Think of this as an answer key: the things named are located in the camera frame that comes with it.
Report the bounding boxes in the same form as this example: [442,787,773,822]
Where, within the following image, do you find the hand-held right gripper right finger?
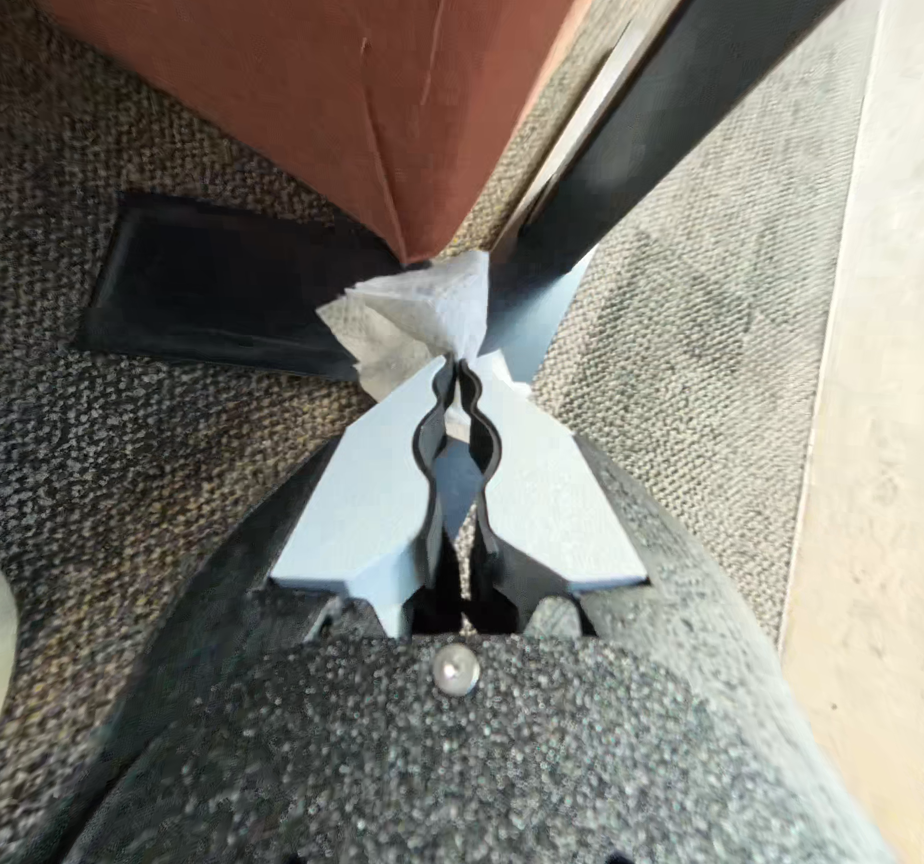
[453,355,649,599]

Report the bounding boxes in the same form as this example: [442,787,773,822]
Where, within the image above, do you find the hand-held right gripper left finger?
[270,355,463,638]

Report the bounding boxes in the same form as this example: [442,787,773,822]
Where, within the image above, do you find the white paper tissue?
[316,249,578,440]

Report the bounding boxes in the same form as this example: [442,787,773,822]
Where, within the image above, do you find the black flat tray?
[75,190,407,383]

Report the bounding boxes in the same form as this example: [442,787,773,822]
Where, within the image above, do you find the black metal table leg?
[485,0,912,406]

